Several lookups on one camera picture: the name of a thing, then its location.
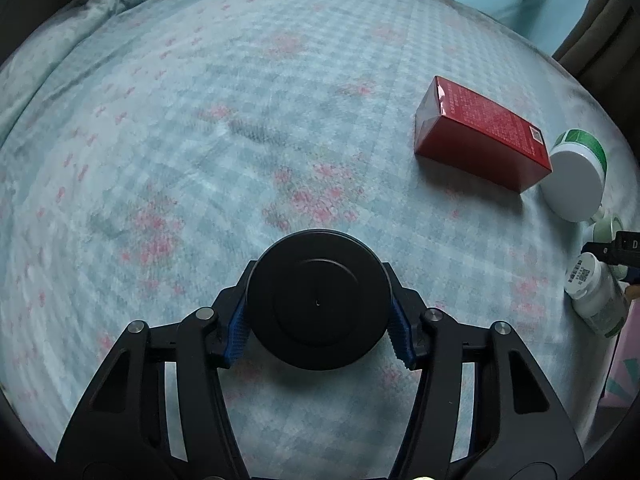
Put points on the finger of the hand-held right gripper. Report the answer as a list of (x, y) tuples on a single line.
[(600, 251)]

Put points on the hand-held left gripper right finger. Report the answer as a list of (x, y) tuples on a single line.
[(403, 331)]

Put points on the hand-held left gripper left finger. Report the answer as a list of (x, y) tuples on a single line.
[(235, 331)]

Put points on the small pale green jar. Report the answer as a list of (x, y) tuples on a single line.
[(607, 227)]

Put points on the white bottle with green label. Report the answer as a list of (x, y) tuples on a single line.
[(597, 295)]

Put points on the white jar with green label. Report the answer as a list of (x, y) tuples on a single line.
[(572, 180)]

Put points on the black round container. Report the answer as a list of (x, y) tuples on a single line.
[(317, 300)]

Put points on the patterned storage box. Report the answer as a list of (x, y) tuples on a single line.
[(622, 375)]

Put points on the red box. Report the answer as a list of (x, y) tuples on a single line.
[(480, 135)]

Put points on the light blue duvet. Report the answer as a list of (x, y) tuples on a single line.
[(100, 10)]

